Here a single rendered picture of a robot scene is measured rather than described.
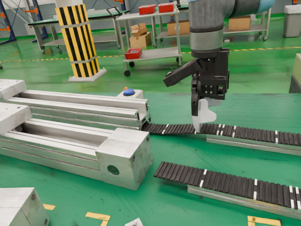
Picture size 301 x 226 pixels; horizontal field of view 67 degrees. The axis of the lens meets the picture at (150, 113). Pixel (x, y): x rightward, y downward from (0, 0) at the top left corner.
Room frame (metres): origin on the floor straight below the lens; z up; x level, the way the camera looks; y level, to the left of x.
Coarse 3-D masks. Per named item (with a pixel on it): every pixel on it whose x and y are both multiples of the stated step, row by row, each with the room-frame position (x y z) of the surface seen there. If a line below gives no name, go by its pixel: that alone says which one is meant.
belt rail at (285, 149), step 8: (208, 136) 0.52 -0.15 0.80; (216, 136) 0.51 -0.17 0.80; (224, 136) 0.50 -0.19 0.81; (224, 144) 0.50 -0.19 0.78; (232, 144) 0.49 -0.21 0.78; (240, 144) 0.48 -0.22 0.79; (248, 144) 0.47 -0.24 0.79; (256, 144) 0.47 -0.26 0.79; (264, 144) 0.45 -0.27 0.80; (272, 144) 0.45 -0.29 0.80; (280, 144) 0.44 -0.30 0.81; (280, 152) 0.44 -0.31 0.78; (288, 152) 0.43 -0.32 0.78; (296, 152) 0.42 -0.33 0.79
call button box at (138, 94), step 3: (135, 90) 0.82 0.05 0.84; (138, 90) 0.82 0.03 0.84; (141, 90) 0.82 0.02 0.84; (120, 93) 0.81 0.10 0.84; (123, 93) 0.80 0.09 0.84; (135, 93) 0.79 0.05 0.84; (138, 93) 0.79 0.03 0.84; (141, 93) 0.80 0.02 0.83; (117, 96) 0.79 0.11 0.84; (120, 96) 0.78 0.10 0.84; (123, 96) 0.78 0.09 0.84; (126, 96) 0.78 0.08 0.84; (129, 96) 0.77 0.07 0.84; (132, 96) 0.77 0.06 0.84; (135, 96) 0.77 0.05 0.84; (138, 96) 0.78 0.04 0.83; (141, 96) 0.80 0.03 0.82
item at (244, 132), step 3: (243, 129) 0.51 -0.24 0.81; (246, 129) 0.51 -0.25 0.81; (240, 132) 0.50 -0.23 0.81; (243, 132) 0.49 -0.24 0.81; (246, 132) 0.49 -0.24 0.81; (240, 135) 0.48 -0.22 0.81; (243, 135) 0.48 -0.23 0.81; (246, 135) 0.48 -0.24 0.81; (240, 138) 0.48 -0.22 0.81; (243, 138) 0.47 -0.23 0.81; (246, 138) 0.47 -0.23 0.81
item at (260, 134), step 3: (258, 129) 0.50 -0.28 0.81; (258, 132) 0.49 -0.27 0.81; (261, 132) 0.49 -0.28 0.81; (264, 132) 0.48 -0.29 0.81; (258, 135) 0.47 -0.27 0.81; (261, 135) 0.47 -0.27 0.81; (264, 135) 0.47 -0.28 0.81; (258, 138) 0.46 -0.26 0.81; (261, 138) 0.46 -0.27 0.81; (264, 138) 0.46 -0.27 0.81; (264, 141) 0.45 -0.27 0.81
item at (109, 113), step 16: (32, 96) 0.89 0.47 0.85; (48, 96) 0.85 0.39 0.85; (64, 96) 0.81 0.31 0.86; (80, 96) 0.78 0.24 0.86; (96, 96) 0.76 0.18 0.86; (112, 96) 0.73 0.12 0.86; (32, 112) 0.79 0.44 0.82; (48, 112) 0.75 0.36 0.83; (64, 112) 0.71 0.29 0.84; (80, 112) 0.70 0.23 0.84; (96, 112) 0.65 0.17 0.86; (112, 112) 0.62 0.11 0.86; (128, 112) 0.60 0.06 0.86; (144, 112) 0.65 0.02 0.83; (112, 128) 0.63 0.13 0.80; (128, 128) 0.60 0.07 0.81
